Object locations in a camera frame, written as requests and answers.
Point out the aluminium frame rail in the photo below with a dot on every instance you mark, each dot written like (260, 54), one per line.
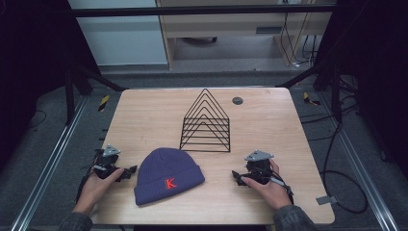
(48, 163)
(359, 160)

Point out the purple knit beanie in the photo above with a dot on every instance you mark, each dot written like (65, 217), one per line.
(166, 176)

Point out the yellow black striped tape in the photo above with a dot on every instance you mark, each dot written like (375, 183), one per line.
(310, 99)
(103, 102)

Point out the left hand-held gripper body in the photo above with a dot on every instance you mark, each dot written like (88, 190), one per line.
(106, 164)

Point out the grey tape piece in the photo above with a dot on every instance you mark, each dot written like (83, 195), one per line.
(326, 200)

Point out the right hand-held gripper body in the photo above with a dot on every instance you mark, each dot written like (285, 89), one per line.
(259, 166)

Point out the person's left hand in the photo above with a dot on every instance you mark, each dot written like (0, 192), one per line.
(93, 191)

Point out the white cabinet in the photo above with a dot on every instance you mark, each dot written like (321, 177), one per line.
(122, 35)

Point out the black metal stand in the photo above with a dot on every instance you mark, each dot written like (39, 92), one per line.
(80, 83)
(324, 80)

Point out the grey round table grommet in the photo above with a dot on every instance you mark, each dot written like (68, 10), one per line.
(237, 100)

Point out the light wooden desk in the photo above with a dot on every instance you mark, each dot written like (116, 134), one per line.
(231, 29)

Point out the person's right hand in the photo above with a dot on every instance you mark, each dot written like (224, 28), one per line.
(272, 192)

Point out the black horizontal frame bar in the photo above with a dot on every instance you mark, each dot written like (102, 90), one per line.
(198, 10)

